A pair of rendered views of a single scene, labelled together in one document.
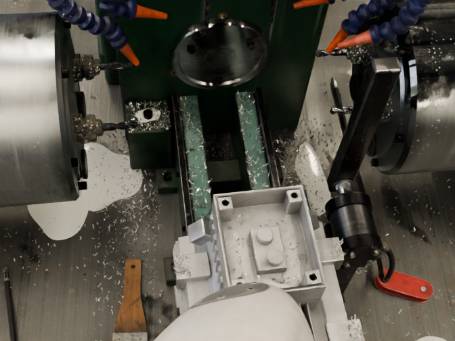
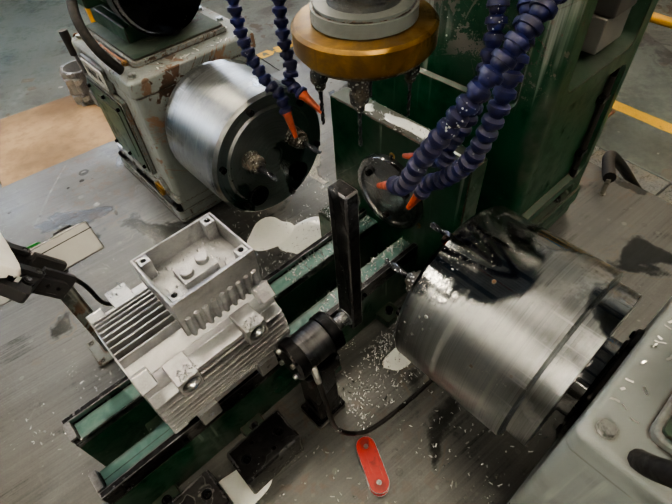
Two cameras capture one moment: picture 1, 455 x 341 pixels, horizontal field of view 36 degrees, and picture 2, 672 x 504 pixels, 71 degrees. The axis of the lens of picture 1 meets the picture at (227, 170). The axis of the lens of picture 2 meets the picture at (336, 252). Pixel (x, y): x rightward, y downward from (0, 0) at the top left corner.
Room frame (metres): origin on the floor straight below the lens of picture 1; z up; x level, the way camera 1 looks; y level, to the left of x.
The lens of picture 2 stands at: (0.32, -0.48, 1.58)
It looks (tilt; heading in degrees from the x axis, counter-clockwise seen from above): 49 degrees down; 65
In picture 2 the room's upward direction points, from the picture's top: 5 degrees counter-clockwise
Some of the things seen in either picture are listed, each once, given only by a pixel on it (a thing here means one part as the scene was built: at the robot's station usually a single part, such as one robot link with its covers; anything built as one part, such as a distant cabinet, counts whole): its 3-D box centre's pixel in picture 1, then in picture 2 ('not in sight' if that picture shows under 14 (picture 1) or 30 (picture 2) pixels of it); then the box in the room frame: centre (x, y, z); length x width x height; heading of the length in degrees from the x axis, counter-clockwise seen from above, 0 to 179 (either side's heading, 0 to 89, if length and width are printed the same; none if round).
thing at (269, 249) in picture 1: (264, 253); (199, 273); (0.32, -0.05, 1.11); 0.12 x 0.11 x 0.07; 15
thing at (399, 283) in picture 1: (403, 285); (372, 465); (0.44, -0.29, 0.81); 0.09 x 0.03 x 0.02; 79
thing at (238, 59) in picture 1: (220, 57); (387, 193); (0.67, 0.03, 1.02); 0.15 x 0.02 x 0.15; 103
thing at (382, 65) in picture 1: (359, 133); (346, 265); (0.49, -0.15, 1.12); 0.04 x 0.03 x 0.26; 13
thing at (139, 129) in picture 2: not in sight; (178, 105); (0.45, 0.59, 0.99); 0.35 x 0.31 x 0.37; 103
